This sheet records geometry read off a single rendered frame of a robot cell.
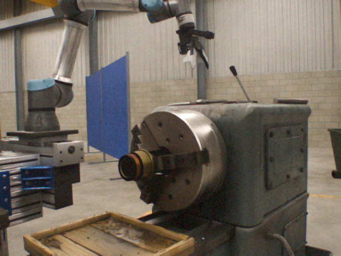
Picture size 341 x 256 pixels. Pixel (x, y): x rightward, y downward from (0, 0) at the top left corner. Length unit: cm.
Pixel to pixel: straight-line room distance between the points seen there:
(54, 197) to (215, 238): 69
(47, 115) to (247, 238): 94
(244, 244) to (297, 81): 993
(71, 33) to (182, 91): 1036
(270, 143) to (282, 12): 1032
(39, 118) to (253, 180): 90
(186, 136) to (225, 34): 1073
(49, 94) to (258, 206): 96
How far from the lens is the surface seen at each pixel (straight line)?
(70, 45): 156
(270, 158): 112
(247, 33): 1139
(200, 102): 123
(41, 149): 138
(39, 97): 143
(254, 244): 111
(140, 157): 88
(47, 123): 142
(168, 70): 1218
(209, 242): 95
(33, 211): 142
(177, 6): 143
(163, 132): 97
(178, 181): 95
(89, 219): 105
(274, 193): 120
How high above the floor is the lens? 123
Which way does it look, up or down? 3 degrees down
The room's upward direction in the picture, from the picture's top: 1 degrees counter-clockwise
